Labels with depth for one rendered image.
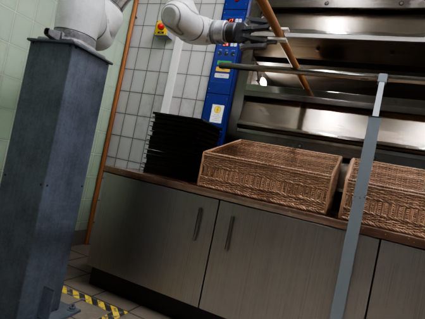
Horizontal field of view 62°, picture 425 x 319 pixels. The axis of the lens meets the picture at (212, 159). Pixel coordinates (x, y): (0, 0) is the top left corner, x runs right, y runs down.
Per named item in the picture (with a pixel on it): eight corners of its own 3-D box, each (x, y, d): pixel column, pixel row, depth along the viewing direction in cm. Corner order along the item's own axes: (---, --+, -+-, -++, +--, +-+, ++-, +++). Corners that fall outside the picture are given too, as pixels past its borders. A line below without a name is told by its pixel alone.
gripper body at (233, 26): (233, 26, 140) (255, 26, 136) (228, 47, 140) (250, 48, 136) (226, 17, 133) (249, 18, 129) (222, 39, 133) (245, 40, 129)
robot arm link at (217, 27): (216, 47, 143) (229, 49, 140) (207, 38, 134) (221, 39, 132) (221, 26, 143) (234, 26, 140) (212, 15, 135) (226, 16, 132)
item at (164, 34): (159, 39, 228) (162, 24, 228) (172, 40, 224) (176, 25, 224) (153, 35, 221) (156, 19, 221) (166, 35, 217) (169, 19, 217)
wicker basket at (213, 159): (229, 187, 198) (239, 138, 198) (333, 210, 176) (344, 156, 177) (193, 185, 152) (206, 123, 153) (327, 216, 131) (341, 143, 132)
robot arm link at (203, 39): (217, 49, 144) (203, 42, 132) (184, 46, 150) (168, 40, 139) (221, 21, 143) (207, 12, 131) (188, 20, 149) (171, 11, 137)
